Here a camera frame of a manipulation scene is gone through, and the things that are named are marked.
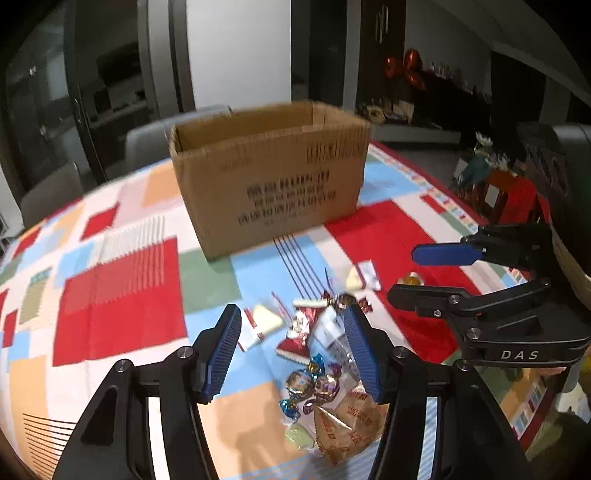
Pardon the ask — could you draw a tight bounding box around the red foil balloon decoration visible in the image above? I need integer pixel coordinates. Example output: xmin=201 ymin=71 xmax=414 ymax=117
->
xmin=385 ymin=49 xmax=428 ymax=91

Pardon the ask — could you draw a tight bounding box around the red silver snack packet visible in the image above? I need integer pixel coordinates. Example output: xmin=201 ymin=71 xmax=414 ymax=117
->
xmin=288 ymin=308 xmax=320 ymax=343

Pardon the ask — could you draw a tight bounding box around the red triangular snack packet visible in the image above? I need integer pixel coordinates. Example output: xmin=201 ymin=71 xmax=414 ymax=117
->
xmin=276 ymin=337 xmax=313 ymax=366

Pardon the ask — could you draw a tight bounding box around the dark interior door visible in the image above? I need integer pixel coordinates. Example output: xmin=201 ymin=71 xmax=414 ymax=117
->
xmin=308 ymin=0 xmax=348 ymax=108

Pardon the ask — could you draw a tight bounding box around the purple gold foil candy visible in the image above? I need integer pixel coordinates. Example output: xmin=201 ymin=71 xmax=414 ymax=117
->
xmin=314 ymin=373 xmax=343 ymax=403

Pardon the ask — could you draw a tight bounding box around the dark glass sliding door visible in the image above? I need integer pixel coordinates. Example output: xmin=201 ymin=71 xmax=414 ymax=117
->
xmin=4 ymin=0 xmax=191 ymax=186

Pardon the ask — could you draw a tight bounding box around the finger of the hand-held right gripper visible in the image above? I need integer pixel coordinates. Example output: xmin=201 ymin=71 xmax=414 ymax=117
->
xmin=412 ymin=223 xmax=555 ymax=271
xmin=387 ymin=277 xmax=553 ymax=327

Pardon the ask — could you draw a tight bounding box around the clear printed snack packet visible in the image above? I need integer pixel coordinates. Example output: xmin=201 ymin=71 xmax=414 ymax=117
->
xmin=313 ymin=308 xmax=357 ymax=371

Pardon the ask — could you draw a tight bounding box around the brown cardboard box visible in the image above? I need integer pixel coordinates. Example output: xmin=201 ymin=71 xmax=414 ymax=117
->
xmin=167 ymin=100 xmax=373 ymax=262

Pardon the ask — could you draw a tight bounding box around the gold biscuit packet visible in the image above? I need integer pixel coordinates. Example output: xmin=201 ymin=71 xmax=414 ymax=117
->
xmin=314 ymin=387 xmax=389 ymax=468

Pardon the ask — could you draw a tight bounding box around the grey dining chair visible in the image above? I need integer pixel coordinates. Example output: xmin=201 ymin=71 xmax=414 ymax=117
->
xmin=21 ymin=161 xmax=85 ymax=230
xmin=124 ymin=120 xmax=175 ymax=172
xmin=182 ymin=104 xmax=234 ymax=123

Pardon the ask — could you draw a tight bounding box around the pale yellow wedge snack packet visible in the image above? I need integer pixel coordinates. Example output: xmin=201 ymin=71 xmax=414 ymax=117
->
xmin=345 ymin=261 xmax=382 ymax=292
xmin=239 ymin=302 xmax=286 ymax=352

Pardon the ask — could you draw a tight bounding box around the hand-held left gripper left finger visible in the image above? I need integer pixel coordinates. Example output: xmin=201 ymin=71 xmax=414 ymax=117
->
xmin=52 ymin=304 xmax=243 ymax=480

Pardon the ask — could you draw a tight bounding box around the light green candy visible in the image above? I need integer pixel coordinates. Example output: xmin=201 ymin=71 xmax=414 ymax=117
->
xmin=285 ymin=425 xmax=315 ymax=452

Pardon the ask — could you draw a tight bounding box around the dark wooden wardrobe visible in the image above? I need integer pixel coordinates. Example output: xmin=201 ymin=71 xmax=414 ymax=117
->
xmin=359 ymin=0 xmax=408 ymax=108

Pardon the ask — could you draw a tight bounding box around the gold foil ball candy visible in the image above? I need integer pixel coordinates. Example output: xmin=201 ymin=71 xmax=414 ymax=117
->
xmin=285 ymin=369 xmax=315 ymax=398

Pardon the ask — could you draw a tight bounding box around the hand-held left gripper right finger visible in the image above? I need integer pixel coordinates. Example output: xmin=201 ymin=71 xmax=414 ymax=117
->
xmin=342 ymin=304 xmax=532 ymax=480

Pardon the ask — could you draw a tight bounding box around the brown twist wrapped candy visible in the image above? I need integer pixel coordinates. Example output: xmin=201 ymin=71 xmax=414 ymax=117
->
xmin=324 ymin=291 xmax=366 ymax=315

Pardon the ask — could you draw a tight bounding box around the colourful patchwork tablecloth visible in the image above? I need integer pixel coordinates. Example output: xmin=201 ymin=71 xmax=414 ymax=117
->
xmin=0 ymin=138 xmax=568 ymax=480

